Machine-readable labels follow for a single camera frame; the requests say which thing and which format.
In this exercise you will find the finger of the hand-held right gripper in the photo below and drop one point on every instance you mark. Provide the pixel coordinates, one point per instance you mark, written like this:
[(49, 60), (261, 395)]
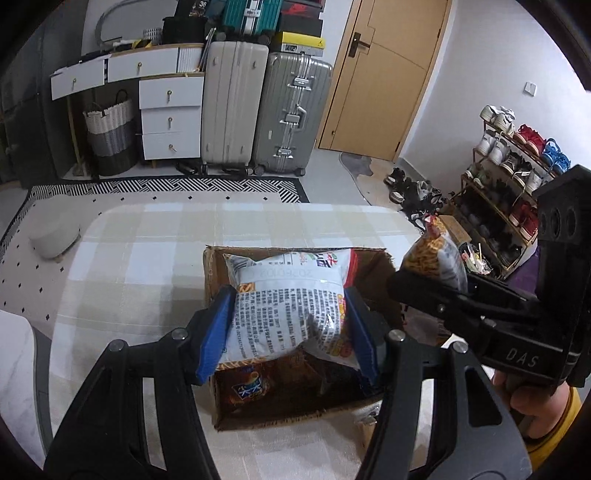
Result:
[(438, 300), (498, 290)]

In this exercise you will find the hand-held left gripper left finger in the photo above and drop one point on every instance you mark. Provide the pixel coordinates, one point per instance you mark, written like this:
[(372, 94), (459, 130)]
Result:
[(217, 332)]

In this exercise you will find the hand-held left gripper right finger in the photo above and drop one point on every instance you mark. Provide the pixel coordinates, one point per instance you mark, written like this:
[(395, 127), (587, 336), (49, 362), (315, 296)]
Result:
[(362, 332)]

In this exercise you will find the orange patterned snack bag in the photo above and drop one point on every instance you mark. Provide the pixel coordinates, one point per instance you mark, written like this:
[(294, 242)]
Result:
[(429, 258)]

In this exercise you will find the red snack bag blue label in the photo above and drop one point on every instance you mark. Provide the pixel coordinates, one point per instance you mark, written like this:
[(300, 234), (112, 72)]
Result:
[(244, 385)]

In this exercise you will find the large white printed snack bag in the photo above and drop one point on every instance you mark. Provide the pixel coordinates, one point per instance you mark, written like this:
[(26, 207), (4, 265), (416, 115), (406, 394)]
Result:
[(286, 314)]

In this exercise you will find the person's right forearm yellow sleeve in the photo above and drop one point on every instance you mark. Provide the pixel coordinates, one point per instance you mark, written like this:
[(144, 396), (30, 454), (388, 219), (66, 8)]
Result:
[(561, 429)]

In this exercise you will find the person's right hand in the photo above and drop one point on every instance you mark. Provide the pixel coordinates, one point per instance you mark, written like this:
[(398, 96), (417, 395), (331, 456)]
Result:
[(535, 401)]

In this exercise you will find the purple bag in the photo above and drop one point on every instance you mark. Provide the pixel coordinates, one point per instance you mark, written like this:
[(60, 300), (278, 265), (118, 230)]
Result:
[(521, 277)]

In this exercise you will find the black pen holder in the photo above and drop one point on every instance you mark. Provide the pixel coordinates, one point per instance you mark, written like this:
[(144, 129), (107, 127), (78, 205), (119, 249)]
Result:
[(475, 261)]

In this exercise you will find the small brown cardboard box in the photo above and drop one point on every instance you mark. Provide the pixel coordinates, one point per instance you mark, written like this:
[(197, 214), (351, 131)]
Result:
[(459, 228)]

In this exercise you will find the checked tablecloth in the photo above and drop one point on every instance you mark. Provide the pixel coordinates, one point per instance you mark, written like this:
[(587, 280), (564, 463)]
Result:
[(138, 258)]

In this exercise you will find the pile of dark shoes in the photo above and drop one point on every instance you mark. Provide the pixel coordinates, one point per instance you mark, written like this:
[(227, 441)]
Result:
[(411, 191)]

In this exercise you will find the shoe rack with shoes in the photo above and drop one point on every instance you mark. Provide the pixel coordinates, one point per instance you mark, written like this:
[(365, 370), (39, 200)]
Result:
[(508, 157)]

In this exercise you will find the grey round stool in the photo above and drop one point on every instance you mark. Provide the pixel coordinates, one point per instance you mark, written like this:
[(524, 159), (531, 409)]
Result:
[(53, 230)]

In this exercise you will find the white marble table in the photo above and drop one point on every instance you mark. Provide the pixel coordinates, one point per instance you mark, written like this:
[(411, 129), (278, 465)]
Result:
[(18, 369)]

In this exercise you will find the black white patterned rug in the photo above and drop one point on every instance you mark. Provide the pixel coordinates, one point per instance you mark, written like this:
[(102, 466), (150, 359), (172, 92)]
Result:
[(27, 258)]

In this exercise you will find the woven grey white basket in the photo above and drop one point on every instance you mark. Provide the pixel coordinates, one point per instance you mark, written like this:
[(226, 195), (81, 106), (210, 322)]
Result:
[(111, 138)]

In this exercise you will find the white drawer desk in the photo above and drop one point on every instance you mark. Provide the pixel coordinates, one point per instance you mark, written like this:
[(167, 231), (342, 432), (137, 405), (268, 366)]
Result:
[(171, 115)]

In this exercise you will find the wooden door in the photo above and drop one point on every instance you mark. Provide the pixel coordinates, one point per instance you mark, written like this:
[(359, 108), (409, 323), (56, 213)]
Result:
[(383, 83)]

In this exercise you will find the beige suitcase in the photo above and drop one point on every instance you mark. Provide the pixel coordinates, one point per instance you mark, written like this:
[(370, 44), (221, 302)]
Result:
[(231, 106)]

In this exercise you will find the silver suitcase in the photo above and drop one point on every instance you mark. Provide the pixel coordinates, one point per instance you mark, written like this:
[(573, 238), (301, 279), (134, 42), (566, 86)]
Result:
[(286, 110)]

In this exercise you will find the white ribbed organizer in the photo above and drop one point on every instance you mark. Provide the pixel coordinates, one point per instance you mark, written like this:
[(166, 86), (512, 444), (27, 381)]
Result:
[(189, 59)]

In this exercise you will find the dark glass cabinet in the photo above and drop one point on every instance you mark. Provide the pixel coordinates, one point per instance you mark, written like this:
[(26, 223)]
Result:
[(32, 115)]

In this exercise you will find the yellow box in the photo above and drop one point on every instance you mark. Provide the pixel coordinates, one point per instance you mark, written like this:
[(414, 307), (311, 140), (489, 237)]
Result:
[(298, 42)]

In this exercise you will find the black bag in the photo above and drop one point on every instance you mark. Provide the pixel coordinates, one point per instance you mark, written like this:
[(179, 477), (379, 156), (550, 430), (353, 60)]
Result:
[(182, 31)]

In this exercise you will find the small white basket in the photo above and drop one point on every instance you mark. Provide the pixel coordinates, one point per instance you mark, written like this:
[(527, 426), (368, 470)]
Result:
[(152, 33)]

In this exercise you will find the black red shoe box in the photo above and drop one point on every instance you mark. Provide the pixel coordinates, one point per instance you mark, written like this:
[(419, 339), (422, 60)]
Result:
[(302, 16)]

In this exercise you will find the teal suitcase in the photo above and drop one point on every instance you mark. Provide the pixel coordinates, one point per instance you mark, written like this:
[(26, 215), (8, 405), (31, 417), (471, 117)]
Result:
[(251, 16)]

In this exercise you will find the black printed box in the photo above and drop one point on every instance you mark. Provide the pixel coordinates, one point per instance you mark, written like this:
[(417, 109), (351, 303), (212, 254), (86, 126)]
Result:
[(198, 8)]

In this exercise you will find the wall light switch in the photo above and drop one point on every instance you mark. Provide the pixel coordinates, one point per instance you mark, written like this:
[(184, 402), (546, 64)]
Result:
[(530, 88)]

